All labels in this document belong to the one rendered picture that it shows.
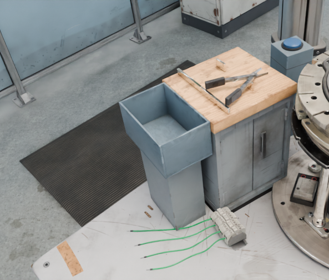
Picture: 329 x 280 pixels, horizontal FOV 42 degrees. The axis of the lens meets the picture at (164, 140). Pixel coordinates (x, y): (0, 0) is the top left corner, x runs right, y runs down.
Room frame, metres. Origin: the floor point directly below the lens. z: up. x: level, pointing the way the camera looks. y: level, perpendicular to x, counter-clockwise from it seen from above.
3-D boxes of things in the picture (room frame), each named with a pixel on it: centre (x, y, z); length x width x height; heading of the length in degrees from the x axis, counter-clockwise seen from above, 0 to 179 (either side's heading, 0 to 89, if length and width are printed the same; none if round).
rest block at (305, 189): (0.61, -0.29, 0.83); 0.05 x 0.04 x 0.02; 148
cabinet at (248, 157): (0.72, -0.15, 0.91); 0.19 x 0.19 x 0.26; 24
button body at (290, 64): (0.86, -0.33, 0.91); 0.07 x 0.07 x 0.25; 15
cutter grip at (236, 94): (0.64, -0.14, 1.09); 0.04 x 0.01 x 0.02; 129
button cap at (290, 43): (0.86, -0.33, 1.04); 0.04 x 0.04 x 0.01
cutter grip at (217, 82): (0.69, -0.12, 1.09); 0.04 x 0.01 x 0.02; 99
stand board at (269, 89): (0.72, -0.15, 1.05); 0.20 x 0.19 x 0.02; 114
